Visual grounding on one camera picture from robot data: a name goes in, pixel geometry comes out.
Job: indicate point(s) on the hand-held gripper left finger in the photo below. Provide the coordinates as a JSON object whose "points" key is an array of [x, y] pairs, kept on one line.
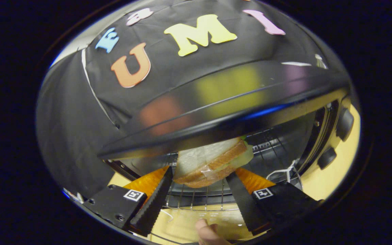
{"points": [[155, 204]]}

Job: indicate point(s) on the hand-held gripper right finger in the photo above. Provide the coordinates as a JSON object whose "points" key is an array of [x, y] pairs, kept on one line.
{"points": [[247, 204]]}

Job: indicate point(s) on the sandwich with lettuce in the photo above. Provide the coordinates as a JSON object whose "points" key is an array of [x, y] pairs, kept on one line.
{"points": [[202, 160]]}

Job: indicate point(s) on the black toaster oven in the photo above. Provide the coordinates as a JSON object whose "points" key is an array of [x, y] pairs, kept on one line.
{"points": [[216, 102]]}

